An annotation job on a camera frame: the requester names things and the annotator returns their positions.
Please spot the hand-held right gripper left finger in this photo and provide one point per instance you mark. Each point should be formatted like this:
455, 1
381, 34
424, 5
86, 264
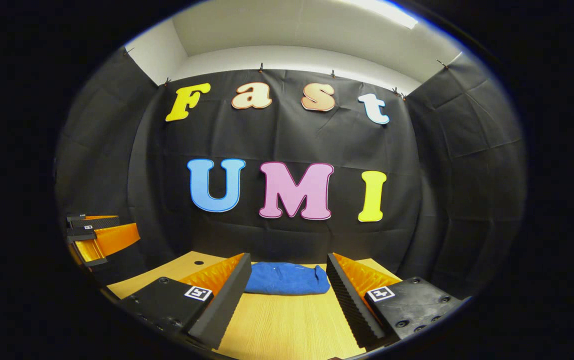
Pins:
224, 305

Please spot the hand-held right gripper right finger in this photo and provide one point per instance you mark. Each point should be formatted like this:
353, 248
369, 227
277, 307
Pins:
352, 300

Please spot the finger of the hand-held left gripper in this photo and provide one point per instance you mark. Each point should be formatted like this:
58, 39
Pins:
99, 222
112, 240

